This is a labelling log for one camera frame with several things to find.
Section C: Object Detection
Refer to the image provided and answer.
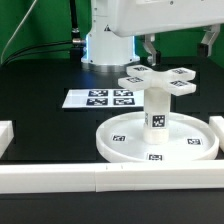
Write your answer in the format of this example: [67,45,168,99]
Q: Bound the white left fence block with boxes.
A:
[0,121,14,158]

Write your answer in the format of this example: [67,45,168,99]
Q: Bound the black cables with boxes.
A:
[0,0,88,65]

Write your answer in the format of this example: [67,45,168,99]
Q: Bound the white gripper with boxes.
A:
[108,0,224,66]

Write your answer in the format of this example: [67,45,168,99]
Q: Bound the white front fence bar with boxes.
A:
[0,160,224,194]

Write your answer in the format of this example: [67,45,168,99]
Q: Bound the white marker tag sheet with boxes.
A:
[62,89,144,109]

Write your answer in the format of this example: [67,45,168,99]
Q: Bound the white fence block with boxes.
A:
[209,116,224,153]
[0,121,14,158]

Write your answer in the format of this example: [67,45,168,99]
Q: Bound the white right fence block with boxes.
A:
[209,116,224,153]

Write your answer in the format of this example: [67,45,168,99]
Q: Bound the white round table top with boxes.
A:
[96,112,219,163]

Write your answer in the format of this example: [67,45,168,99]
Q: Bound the black post connector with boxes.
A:
[69,0,83,60]

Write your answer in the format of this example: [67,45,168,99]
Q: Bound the white cross-shaped table base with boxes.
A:
[118,65,196,96]

